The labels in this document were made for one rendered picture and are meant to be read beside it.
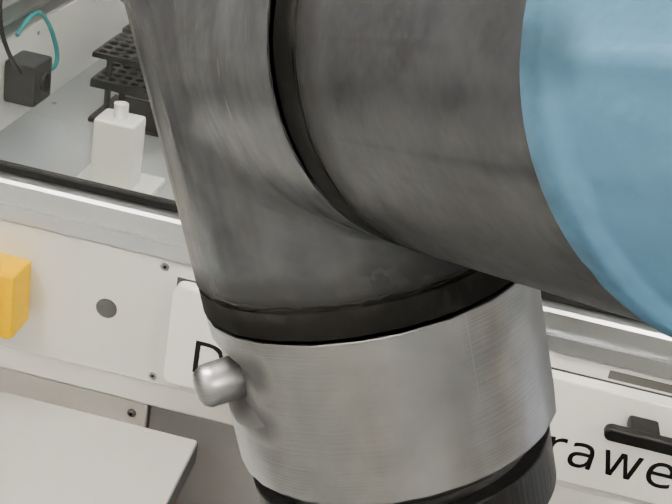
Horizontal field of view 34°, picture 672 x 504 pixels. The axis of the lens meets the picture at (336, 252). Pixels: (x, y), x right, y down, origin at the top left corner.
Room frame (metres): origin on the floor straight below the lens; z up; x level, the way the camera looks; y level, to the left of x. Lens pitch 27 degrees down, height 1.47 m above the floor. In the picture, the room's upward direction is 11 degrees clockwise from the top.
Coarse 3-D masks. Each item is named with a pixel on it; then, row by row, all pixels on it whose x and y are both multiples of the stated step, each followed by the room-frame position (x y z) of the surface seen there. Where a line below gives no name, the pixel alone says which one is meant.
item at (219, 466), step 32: (0, 352) 0.97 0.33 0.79; (0, 384) 0.98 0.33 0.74; (32, 384) 0.97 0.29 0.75; (64, 384) 0.97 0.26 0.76; (96, 384) 0.96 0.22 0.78; (128, 384) 0.96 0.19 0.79; (128, 416) 0.96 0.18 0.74; (160, 416) 0.96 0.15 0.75; (192, 416) 0.96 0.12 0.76; (224, 416) 0.95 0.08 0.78; (224, 448) 0.95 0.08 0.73; (192, 480) 0.96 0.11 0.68; (224, 480) 0.95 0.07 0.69
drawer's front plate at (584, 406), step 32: (576, 384) 0.89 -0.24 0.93; (608, 384) 0.90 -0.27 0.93; (576, 416) 0.89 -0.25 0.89; (608, 416) 0.89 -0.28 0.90; (640, 416) 0.89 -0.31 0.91; (576, 448) 0.89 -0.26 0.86; (608, 448) 0.89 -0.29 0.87; (640, 448) 0.88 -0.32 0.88; (576, 480) 0.89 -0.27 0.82; (608, 480) 0.89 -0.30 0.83; (640, 480) 0.88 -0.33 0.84
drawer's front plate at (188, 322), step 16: (176, 288) 0.93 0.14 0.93; (192, 288) 0.93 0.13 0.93; (176, 304) 0.93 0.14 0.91; (192, 304) 0.93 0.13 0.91; (176, 320) 0.93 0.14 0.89; (192, 320) 0.93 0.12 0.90; (176, 336) 0.93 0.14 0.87; (192, 336) 0.93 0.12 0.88; (208, 336) 0.93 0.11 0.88; (176, 352) 0.93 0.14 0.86; (192, 352) 0.93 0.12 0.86; (208, 352) 0.92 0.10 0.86; (176, 368) 0.93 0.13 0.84; (192, 368) 0.93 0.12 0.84; (192, 384) 0.93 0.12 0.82
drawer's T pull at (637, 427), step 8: (632, 416) 0.88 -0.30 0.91; (608, 424) 0.86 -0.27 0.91; (632, 424) 0.87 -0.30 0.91; (640, 424) 0.87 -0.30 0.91; (648, 424) 0.87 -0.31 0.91; (656, 424) 0.88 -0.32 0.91; (608, 432) 0.85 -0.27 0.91; (616, 432) 0.85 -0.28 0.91; (624, 432) 0.85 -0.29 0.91; (632, 432) 0.85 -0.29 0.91; (640, 432) 0.86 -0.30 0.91; (648, 432) 0.86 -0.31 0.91; (656, 432) 0.86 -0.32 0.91; (616, 440) 0.85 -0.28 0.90; (624, 440) 0.85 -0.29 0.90; (632, 440) 0.85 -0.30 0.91; (640, 440) 0.85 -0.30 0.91; (648, 440) 0.85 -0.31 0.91; (656, 440) 0.85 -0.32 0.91; (664, 440) 0.85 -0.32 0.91; (648, 448) 0.85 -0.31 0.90; (656, 448) 0.85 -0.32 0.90; (664, 448) 0.85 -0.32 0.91
